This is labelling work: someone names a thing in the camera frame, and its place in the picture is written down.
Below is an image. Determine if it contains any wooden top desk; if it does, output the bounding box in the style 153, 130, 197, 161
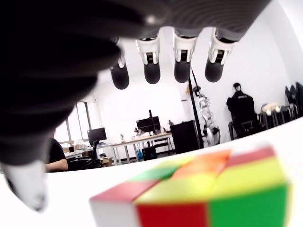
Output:
110, 132, 173, 166

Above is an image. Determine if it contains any black cabinet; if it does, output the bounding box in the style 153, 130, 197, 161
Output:
169, 120, 202, 156

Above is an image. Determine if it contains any multicoloured Rubik's cube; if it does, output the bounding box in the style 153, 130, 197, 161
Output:
89, 141, 293, 227

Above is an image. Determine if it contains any black monitor on stand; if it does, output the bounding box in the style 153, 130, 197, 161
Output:
87, 127, 107, 142

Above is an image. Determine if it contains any black office chair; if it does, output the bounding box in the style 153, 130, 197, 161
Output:
70, 139, 102, 171

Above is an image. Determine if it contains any black upright pole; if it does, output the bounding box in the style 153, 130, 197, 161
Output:
188, 66, 204, 149

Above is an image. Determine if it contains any beige plush toy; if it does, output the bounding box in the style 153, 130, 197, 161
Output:
261, 102, 281, 114

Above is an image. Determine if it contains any black mannequin chair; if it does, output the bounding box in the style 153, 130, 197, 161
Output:
228, 113, 262, 140

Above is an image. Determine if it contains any white humanoid robot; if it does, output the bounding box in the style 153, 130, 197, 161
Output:
193, 86, 221, 145

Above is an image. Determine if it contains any brown cardboard box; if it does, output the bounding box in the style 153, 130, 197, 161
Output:
100, 156, 114, 167

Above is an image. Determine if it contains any bystander black clothed body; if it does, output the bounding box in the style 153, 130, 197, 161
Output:
46, 138, 67, 164

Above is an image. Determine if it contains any black folded equipment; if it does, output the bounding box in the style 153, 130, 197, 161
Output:
285, 81, 303, 107

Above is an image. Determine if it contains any black computer tower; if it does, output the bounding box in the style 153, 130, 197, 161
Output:
142, 146, 158, 161

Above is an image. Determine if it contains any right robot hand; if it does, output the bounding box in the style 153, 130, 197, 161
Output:
0, 0, 272, 212

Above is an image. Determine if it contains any bystander bare forearm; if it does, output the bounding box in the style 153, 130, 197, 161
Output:
45, 158, 69, 172

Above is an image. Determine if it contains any black monitor on arm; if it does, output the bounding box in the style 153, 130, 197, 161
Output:
136, 115, 160, 133

